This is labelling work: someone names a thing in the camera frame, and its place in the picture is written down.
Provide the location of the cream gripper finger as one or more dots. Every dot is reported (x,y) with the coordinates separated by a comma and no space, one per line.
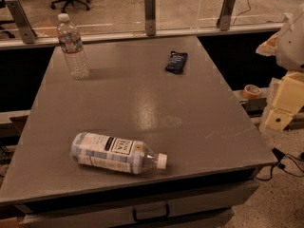
(288,101)
(268,48)

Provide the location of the dark blue rxbar wrapper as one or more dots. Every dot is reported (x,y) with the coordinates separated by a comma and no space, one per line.
(176,62)

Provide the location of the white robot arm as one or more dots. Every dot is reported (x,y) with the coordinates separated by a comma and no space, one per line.
(287,46)

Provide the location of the lying blue label tea bottle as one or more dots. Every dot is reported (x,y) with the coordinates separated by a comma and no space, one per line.
(115,154)

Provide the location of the clear upright water bottle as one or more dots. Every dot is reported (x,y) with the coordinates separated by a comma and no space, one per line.
(72,46)

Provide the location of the orange tape roll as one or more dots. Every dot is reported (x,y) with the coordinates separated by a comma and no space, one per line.
(251,92)

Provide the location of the grey table drawer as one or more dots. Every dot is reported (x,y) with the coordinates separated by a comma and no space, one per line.
(209,207)

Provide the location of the metal side rail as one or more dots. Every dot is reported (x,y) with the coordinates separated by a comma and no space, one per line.
(253,106)

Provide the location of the right metal glass bracket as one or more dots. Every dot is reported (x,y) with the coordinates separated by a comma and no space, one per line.
(224,20)

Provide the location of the metal glass bracket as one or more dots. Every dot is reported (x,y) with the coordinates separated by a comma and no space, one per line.
(224,20)
(27,33)
(150,17)

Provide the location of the middle metal glass bracket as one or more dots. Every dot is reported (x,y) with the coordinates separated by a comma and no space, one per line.
(150,17)

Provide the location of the black drawer handle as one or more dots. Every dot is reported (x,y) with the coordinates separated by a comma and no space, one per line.
(151,214)

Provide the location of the left metal glass bracket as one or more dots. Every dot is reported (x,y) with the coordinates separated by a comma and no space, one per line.
(27,33)

